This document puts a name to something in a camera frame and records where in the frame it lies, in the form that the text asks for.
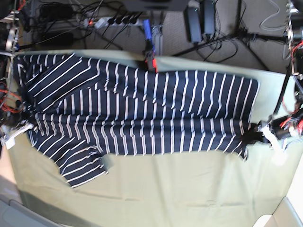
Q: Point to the navy white striped T-shirt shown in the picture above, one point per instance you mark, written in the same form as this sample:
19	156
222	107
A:
85	108

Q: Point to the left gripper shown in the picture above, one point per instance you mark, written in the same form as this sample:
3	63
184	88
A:
264	132

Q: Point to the light green table cloth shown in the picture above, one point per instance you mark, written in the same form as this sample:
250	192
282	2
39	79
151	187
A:
188	189

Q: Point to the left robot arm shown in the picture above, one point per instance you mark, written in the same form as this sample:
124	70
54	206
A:
278	133

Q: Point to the black power brick left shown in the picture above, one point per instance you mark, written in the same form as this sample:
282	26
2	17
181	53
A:
192	24

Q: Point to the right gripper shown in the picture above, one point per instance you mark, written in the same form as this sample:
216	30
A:
9	132

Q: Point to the white power strip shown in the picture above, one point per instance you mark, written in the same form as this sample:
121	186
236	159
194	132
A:
114	21

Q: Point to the black power brick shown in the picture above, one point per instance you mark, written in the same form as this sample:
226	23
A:
208	10
192	24

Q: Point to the black power brick right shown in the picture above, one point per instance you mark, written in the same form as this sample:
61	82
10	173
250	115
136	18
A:
208	10

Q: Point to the white plug adapter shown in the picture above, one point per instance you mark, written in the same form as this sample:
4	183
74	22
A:
100	23

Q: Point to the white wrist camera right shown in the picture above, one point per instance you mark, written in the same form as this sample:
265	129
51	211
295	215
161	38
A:
8	142

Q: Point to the black tripod stand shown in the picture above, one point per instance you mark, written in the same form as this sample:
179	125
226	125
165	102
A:
241	35

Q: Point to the blue orange clamp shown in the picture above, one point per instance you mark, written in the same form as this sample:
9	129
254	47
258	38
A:
149	47

